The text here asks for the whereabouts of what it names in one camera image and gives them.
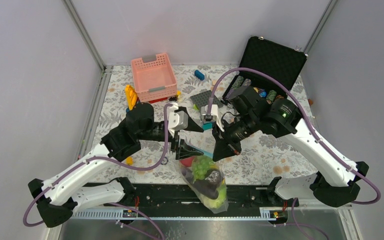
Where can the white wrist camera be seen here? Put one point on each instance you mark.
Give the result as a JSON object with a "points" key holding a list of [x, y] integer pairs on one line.
{"points": [[211, 115], [177, 118]]}

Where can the blue toy brick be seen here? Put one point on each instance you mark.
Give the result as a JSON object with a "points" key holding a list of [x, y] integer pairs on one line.
{"points": [[199, 75]]}

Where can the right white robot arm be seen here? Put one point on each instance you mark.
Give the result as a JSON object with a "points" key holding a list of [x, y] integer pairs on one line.
{"points": [[335, 182]]}

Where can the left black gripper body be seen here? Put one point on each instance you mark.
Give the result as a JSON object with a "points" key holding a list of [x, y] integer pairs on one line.
{"points": [[175, 140]]}

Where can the clear zip top bag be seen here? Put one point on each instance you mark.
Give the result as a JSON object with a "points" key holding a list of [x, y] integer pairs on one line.
{"points": [[218, 205]]}

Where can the grey lego baseplate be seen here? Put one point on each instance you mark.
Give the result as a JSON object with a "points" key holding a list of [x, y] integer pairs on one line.
{"points": [[201, 99]]}

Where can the purple fake eggplant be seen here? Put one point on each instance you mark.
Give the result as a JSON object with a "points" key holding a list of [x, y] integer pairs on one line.
{"points": [[207, 186]]}

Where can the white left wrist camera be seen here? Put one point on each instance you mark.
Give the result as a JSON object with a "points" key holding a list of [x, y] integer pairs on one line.
{"points": [[177, 118]]}

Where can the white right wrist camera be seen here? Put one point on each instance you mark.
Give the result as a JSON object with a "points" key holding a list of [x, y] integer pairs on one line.
{"points": [[211, 115]]}

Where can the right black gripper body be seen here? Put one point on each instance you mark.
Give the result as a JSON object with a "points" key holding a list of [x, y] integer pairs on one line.
{"points": [[237, 129]]}

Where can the teal toy block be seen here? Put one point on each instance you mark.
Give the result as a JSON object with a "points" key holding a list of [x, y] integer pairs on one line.
{"points": [[207, 126]]}

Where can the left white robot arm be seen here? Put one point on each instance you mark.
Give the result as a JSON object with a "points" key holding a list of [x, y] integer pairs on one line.
{"points": [[59, 197]]}

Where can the pink plastic basket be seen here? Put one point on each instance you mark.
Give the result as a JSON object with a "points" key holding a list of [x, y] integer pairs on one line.
{"points": [[153, 77]]}

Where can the red fake apple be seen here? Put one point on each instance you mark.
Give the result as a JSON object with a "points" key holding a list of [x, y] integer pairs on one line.
{"points": [[187, 162]]}

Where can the yellow toy block stack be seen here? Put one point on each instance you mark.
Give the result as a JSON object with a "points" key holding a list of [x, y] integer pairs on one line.
{"points": [[131, 96]]}

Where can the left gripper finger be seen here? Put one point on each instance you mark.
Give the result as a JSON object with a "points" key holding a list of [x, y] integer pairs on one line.
{"points": [[192, 126], [191, 151]]}

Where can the small yellow toy piece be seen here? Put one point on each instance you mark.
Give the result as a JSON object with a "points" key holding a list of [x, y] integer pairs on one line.
{"points": [[129, 161]]}

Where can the black poker chip case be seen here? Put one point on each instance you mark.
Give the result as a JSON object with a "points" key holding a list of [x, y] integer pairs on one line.
{"points": [[280, 62]]}

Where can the green fake grapes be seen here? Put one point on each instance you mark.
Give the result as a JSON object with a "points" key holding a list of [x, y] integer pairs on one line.
{"points": [[200, 165]]}

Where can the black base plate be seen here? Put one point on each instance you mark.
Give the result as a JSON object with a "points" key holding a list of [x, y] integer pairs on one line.
{"points": [[179, 200]]}

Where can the red toy brick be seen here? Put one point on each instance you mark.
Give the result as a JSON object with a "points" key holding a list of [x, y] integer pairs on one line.
{"points": [[158, 100]]}

